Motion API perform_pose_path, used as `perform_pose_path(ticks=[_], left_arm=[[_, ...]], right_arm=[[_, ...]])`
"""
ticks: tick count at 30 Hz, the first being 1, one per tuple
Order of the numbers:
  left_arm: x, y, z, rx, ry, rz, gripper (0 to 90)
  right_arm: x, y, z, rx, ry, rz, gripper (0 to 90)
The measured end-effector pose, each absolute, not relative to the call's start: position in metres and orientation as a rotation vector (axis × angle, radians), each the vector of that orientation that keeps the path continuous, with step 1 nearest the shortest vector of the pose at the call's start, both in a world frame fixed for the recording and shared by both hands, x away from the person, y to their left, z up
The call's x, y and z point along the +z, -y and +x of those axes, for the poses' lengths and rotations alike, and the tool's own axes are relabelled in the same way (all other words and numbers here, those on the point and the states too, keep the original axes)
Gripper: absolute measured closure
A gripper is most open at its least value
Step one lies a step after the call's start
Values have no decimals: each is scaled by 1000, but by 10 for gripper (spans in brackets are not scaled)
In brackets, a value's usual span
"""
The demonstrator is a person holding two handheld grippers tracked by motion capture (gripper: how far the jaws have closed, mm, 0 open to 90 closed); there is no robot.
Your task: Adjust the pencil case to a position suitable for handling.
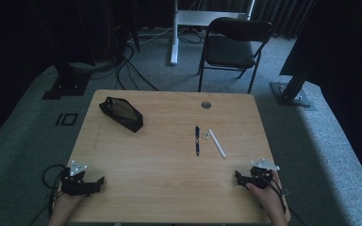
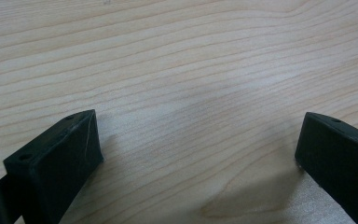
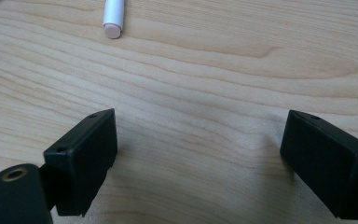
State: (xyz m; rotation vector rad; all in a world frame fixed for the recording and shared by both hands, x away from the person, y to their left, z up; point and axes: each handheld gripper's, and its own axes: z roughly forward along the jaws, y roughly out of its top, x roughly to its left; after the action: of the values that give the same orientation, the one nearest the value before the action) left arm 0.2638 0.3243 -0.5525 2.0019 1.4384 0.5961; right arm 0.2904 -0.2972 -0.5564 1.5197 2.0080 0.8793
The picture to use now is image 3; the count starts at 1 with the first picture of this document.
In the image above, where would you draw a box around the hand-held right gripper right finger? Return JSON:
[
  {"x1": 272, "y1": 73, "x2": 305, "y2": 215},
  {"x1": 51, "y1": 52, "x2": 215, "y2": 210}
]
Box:
[{"x1": 279, "y1": 109, "x2": 358, "y2": 221}]

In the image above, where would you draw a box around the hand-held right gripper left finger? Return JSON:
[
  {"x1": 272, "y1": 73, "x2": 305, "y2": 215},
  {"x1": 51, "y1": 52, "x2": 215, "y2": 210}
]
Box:
[{"x1": 43, "y1": 107, "x2": 118, "y2": 217}]

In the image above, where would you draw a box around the white pen with pink end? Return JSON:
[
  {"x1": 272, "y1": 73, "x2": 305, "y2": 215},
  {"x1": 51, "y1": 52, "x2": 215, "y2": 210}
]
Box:
[{"x1": 102, "y1": 0, "x2": 126, "y2": 40}]

